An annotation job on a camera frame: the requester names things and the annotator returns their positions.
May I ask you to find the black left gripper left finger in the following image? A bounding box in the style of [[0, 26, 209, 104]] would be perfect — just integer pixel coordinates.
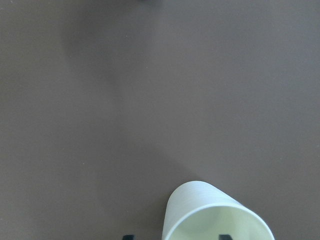
[[122, 234, 135, 240]]

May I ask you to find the cream white cup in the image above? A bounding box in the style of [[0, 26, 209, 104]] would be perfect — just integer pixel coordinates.
[[161, 181, 275, 240]]

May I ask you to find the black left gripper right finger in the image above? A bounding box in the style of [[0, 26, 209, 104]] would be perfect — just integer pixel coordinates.
[[218, 234, 232, 240]]

